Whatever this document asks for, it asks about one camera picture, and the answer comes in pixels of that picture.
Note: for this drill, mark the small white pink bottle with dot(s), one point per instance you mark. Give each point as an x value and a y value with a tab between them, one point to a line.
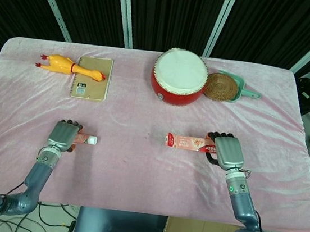
87	139

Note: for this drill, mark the brown spiral notebook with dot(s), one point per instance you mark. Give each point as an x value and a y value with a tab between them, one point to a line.
93	91

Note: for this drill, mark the yellow rubber chicken toy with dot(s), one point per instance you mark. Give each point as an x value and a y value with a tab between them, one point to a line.
59	64

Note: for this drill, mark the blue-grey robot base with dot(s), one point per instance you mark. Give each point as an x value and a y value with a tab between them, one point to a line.
118	229

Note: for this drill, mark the red drum white skin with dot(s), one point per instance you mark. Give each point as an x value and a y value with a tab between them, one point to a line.
180	71

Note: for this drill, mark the round woven rattan coaster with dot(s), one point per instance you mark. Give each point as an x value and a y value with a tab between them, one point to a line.
221	87

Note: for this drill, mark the mint green plastic dustpan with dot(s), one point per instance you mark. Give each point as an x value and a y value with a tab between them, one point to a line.
249	93

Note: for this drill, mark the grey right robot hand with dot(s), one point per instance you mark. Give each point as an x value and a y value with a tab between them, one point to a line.
228	150

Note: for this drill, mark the pink red Colgate toothpaste box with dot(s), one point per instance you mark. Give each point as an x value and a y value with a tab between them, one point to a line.
188	143

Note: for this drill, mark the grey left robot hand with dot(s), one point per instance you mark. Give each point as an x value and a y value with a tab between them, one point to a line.
62	134

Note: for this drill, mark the black curtain panel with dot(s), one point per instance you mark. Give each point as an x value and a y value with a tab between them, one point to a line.
173	13
15	5
276	29
86	5

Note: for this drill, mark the pink plush tablecloth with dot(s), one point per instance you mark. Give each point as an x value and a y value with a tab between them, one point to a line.
136	176

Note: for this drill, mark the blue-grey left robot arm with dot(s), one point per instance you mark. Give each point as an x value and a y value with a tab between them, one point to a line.
34	180

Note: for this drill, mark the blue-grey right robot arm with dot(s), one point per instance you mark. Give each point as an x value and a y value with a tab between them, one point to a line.
243	206

